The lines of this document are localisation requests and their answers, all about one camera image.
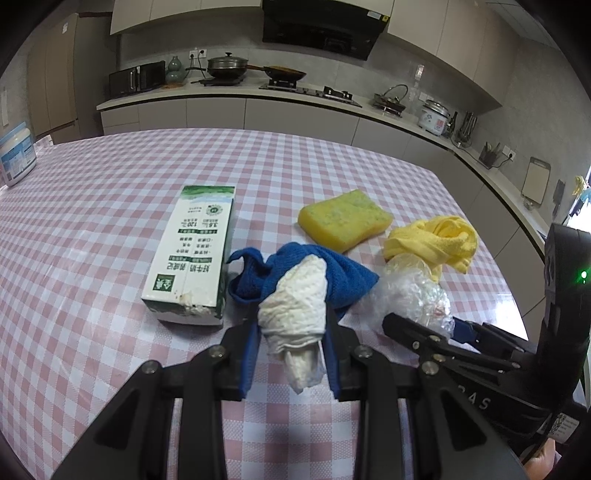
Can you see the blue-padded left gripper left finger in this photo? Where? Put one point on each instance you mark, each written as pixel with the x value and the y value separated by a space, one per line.
pixel 130 437

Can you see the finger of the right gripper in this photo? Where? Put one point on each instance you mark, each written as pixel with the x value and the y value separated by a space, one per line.
pixel 416 337
pixel 488 338

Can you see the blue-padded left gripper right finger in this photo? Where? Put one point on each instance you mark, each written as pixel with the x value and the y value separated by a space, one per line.
pixel 414 422

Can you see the clear plastic wrap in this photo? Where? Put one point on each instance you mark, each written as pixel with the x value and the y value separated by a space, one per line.
pixel 406 288

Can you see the yellow cloth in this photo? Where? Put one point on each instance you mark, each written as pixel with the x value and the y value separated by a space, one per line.
pixel 439 241

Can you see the white paper towel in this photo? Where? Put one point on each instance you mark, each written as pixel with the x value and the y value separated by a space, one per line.
pixel 292 319

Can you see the yellow sponge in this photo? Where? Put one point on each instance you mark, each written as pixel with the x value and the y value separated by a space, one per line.
pixel 342 222

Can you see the blue cloth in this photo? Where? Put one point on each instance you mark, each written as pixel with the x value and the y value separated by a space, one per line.
pixel 348 280

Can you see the green white milk carton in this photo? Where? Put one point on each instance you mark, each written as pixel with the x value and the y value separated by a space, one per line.
pixel 187 278

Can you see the black tracker device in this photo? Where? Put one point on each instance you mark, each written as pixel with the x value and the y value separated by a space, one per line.
pixel 565 331

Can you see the white cutting board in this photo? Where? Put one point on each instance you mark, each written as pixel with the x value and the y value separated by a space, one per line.
pixel 536 181

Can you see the black cleaver knife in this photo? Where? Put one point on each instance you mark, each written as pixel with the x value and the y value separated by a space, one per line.
pixel 558 197

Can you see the utensil holder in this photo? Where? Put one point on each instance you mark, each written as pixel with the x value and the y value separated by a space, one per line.
pixel 490 155

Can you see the yellow blue gloves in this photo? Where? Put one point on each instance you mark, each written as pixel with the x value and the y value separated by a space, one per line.
pixel 582 190

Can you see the white rice cooker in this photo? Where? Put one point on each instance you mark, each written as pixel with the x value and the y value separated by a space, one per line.
pixel 433 117

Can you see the kettle on stand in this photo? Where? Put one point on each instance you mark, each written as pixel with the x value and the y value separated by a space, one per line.
pixel 389 102

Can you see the gas stove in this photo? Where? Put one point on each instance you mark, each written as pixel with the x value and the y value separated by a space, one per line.
pixel 327 92

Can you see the white blue tub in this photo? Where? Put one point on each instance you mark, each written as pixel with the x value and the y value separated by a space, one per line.
pixel 18 157

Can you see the black wok pan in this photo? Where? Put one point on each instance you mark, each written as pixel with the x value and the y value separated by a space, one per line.
pixel 279 73

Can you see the black range hood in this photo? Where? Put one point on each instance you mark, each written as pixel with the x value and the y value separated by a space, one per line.
pixel 333 26

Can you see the lidded steel pot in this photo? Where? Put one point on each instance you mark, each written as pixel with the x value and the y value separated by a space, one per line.
pixel 227 67

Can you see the black microwave oven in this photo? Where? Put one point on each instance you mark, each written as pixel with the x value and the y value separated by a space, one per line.
pixel 138 79

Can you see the green ceramic vase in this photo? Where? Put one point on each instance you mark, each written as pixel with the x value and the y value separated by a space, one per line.
pixel 175 73

